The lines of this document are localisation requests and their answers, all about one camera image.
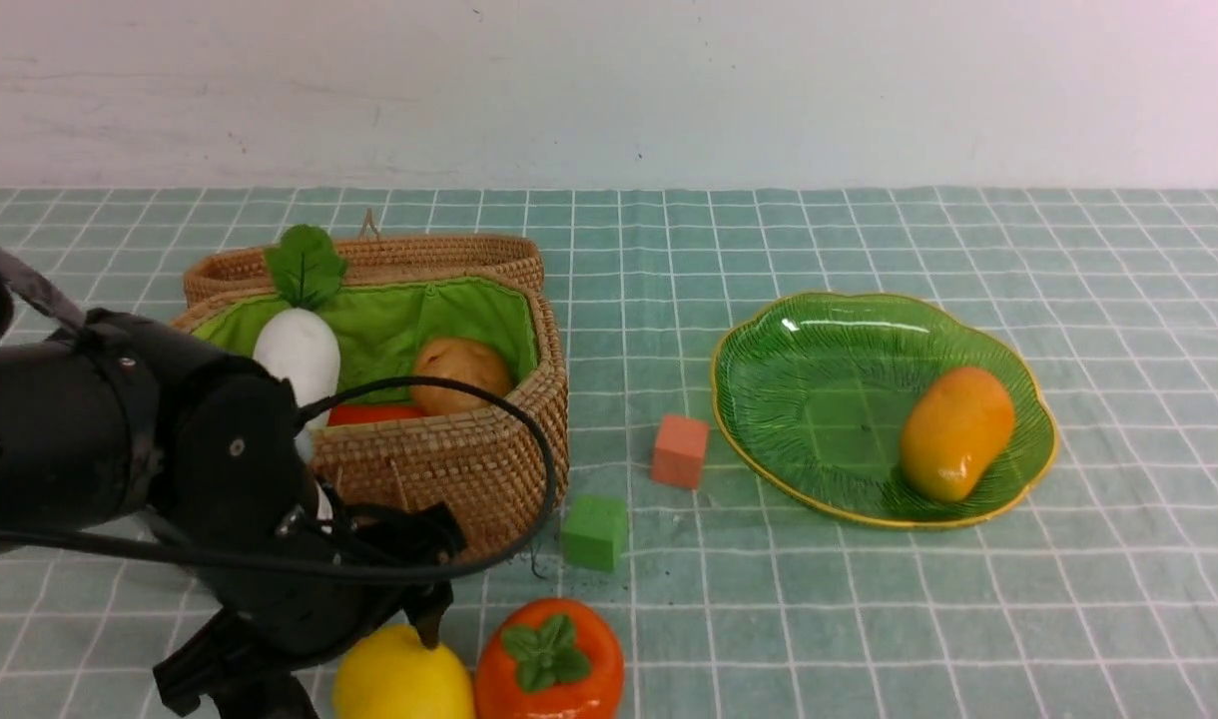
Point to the woven rattan basket lid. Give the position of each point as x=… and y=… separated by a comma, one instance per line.
x=373, y=256

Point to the green checkered tablecloth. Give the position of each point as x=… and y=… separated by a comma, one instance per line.
x=1095, y=598

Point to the orange toy persimmon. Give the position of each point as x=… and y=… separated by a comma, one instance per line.
x=552, y=658

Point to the green glass leaf plate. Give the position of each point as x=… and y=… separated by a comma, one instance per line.
x=813, y=391

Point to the orange foam cube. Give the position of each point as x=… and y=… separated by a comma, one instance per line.
x=679, y=452

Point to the woven rattan basket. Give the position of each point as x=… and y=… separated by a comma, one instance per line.
x=483, y=464

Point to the orange yellow toy mango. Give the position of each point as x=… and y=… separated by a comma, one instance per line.
x=954, y=432

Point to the orange toy carrot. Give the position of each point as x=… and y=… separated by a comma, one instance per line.
x=354, y=414

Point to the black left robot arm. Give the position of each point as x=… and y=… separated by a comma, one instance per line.
x=133, y=438

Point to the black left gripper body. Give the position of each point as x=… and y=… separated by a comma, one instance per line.
x=304, y=561

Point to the green foam cube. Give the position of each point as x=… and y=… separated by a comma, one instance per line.
x=594, y=532

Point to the brown toy potato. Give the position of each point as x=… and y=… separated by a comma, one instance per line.
x=464, y=360

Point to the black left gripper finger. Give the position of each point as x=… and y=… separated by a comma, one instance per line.
x=424, y=608
x=240, y=671

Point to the white toy radish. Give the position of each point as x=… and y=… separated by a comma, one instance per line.
x=297, y=345

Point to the yellow toy lemon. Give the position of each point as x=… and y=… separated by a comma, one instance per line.
x=390, y=674

